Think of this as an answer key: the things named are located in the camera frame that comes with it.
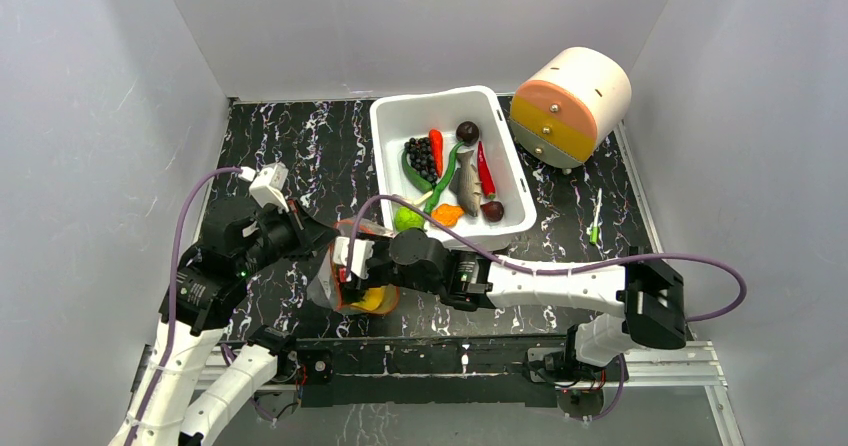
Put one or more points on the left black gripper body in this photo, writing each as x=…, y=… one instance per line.
x=279, y=237

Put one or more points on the red toy chili pepper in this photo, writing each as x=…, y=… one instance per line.
x=487, y=183

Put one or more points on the clear zip bag orange zipper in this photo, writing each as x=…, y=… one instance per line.
x=323, y=290

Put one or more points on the green toy bean pod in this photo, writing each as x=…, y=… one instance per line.
x=434, y=199

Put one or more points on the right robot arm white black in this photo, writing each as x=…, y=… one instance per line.
x=638, y=302

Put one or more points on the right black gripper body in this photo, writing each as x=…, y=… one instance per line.
x=370, y=270

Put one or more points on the dark red toy fruit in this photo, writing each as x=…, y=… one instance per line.
x=493, y=211

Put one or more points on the white toy garlic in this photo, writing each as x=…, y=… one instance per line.
x=416, y=201

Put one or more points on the green white pen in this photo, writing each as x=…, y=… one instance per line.
x=594, y=229

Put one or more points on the white plastic bin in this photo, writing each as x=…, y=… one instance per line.
x=396, y=119

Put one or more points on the dark toy grapes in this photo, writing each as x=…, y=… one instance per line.
x=420, y=165

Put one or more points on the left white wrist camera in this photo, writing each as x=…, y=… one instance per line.
x=265, y=185

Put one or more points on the yellow toy banana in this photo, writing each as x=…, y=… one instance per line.
x=370, y=300

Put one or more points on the green toy lime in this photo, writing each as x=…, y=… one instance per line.
x=407, y=219

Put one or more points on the round pastel drawer cabinet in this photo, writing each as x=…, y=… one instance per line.
x=565, y=110

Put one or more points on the orange toy habanero pepper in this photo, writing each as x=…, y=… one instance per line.
x=447, y=215

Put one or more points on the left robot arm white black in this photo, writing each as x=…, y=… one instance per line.
x=196, y=310

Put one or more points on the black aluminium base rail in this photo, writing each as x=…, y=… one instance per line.
x=479, y=369

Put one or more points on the dark brown toy plum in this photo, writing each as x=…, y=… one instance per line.
x=467, y=133

